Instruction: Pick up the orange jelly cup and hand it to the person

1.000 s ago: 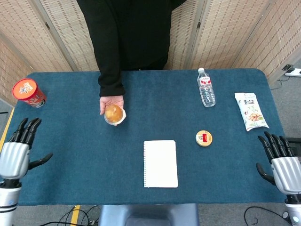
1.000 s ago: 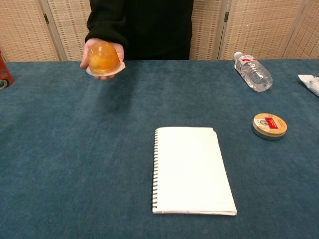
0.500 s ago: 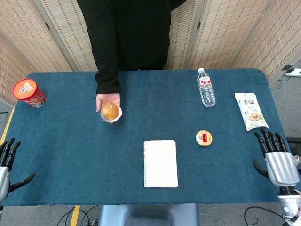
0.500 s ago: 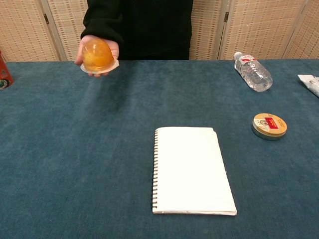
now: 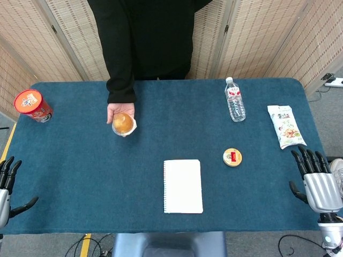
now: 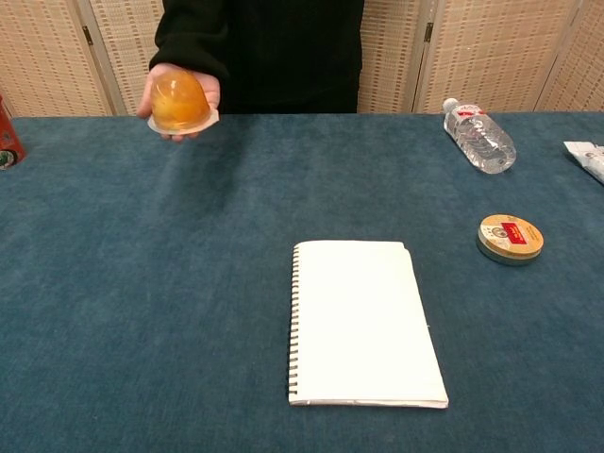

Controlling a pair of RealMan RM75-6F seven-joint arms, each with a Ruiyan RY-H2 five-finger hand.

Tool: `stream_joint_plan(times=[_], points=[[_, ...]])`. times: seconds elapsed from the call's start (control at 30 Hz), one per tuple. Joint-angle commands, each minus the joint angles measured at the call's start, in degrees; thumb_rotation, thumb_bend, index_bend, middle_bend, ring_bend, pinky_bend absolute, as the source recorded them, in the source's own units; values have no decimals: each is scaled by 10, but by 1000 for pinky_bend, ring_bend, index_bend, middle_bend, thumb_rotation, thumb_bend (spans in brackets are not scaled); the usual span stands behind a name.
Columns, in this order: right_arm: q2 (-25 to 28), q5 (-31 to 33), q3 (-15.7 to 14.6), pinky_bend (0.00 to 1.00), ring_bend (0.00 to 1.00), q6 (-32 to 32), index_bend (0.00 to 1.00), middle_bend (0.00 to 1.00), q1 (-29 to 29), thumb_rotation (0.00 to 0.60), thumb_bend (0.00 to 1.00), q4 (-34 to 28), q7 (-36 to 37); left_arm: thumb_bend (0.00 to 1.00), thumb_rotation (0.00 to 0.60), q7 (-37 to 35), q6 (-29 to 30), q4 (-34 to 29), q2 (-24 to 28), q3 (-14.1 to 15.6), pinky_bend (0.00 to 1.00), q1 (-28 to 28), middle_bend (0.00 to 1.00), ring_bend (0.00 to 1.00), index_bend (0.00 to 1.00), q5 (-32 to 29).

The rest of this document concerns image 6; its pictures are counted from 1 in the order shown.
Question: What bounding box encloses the person's black-sleeved right forearm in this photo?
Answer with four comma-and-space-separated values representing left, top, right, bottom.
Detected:
149, 0, 231, 92

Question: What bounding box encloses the clear plastic water bottle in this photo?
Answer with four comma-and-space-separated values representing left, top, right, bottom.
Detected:
442, 97, 518, 176

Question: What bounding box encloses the person's black-clothed torso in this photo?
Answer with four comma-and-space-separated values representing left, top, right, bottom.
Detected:
159, 0, 366, 115

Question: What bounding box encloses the woven bamboo folding screen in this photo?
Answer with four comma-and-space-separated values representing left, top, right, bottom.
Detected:
0, 0, 604, 118

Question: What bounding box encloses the white spiral notebook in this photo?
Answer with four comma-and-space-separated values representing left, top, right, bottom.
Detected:
287, 240, 450, 410

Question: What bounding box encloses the blue tablecloth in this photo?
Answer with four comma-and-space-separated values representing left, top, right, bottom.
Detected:
0, 111, 604, 453

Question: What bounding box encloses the red instant noodle cup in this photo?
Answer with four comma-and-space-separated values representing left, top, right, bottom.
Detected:
0, 92, 27, 172

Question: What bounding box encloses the orange jelly cup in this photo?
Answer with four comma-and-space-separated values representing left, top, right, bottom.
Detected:
146, 70, 221, 134

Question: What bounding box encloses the person's bare right hand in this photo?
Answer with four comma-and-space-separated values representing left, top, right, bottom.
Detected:
137, 62, 223, 144

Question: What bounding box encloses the white snack bag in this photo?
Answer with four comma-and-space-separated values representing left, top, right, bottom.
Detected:
562, 140, 604, 186

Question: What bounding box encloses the round yellow tin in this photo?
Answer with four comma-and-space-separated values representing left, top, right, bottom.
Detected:
476, 212, 545, 267

